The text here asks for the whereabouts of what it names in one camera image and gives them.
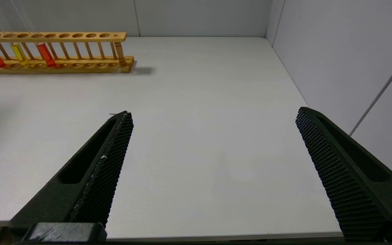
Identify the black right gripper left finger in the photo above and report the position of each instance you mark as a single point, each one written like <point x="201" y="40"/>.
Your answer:
<point x="90" y="180"/>

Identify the test tube with yellow pigment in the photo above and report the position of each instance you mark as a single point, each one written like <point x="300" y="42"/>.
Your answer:
<point x="19" y="55"/>

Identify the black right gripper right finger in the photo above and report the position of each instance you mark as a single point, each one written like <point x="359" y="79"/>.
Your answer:
<point x="352" y="180"/>

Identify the wooden test tube rack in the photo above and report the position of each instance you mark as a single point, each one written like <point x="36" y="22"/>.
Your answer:
<point x="80" y="66"/>

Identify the test tube with orange-red pigment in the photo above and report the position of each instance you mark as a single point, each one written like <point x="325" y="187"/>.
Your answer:
<point x="46" y="55"/>

